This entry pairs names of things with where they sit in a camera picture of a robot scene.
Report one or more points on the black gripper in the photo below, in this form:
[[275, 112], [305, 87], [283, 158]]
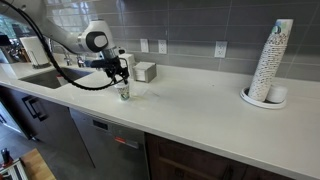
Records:
[[116, 64]]

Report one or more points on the white paper cup lid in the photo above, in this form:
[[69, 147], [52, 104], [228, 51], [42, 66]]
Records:
[[121, 86]]

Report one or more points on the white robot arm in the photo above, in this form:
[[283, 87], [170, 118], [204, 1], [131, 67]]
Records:
[[96, 40]]

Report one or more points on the printed paper cup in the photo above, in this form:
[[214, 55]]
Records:
[[124, 94]]

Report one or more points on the red rimmed cup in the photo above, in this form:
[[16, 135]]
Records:
[[60, 79]]

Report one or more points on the steel kitchen sink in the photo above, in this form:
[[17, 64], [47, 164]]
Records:
[[40, 79]]

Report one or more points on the round white cup tray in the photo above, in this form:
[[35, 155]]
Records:
[[253, 100]]

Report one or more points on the stack of folded paper towels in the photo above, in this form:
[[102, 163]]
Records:
[[131, 61]]

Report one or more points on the metal napkin holder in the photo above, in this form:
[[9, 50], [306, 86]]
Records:
[[146, 71]]

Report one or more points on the clear plastic stirrer tray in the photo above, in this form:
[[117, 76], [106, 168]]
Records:
[[146, 93]]

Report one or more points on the tall chrome faucet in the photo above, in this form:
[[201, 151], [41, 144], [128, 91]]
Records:
[[80, 61]]

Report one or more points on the small chrome tap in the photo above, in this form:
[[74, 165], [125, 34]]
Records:
[[67, 59]]

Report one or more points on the stainless steel dishwasher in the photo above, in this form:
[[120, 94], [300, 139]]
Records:
[[113, 146]]

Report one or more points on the dark grey cabinet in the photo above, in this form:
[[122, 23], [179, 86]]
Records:
[[56, 133]]

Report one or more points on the paper towel roll on holder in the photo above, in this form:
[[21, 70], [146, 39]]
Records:
[[35, 51]]

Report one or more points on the brown wooden cabinet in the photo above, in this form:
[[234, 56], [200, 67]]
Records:
[[186, 160]]

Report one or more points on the dark countertop appliance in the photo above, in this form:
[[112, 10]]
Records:
[[8, 50]]

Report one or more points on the light wooden stool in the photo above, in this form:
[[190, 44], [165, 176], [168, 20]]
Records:
[[38, 165]]

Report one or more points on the tall stack of paper cups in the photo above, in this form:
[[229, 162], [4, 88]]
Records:
[[270, 60]]

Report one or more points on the short stack of white lids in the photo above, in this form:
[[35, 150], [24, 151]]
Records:
[[277, 93]]

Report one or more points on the white wall outlet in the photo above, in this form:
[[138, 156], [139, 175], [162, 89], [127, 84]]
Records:
[[162, 46], [144, 45], [220, 49]]

